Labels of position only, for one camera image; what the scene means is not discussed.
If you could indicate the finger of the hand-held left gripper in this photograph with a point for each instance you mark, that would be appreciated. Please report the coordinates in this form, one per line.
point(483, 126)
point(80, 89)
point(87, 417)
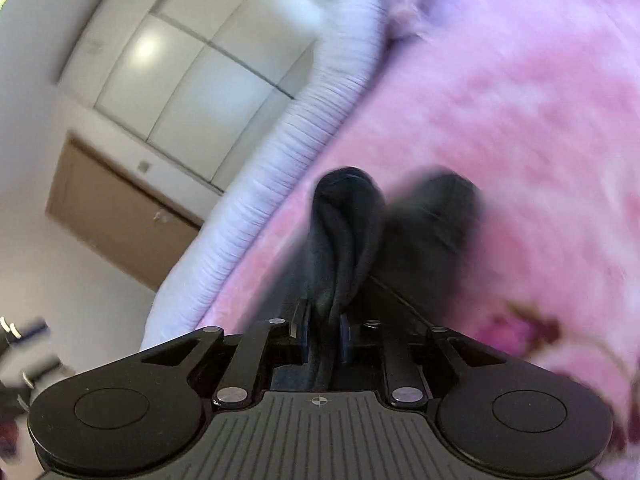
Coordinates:
point(47, 371)
point(27, 332)

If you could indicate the white wardrobe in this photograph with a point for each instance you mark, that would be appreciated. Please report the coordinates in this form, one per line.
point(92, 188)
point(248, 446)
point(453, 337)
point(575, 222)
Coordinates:
point(200, 85)

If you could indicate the wooden door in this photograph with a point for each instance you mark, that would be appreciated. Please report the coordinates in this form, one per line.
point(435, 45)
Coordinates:
point(110, 210)

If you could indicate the pink rose blanket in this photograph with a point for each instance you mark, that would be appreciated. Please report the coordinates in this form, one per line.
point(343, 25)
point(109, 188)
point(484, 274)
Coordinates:
point(500, 135)

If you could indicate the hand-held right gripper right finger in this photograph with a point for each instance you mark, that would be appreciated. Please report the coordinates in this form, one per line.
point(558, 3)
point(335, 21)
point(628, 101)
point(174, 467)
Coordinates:
point(345, 338)

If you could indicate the dark grey pants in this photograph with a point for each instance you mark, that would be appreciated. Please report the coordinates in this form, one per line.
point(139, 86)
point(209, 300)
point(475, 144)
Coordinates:
point(345, 230)

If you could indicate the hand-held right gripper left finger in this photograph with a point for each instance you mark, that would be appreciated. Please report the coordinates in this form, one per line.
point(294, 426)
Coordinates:
point(305, 334)

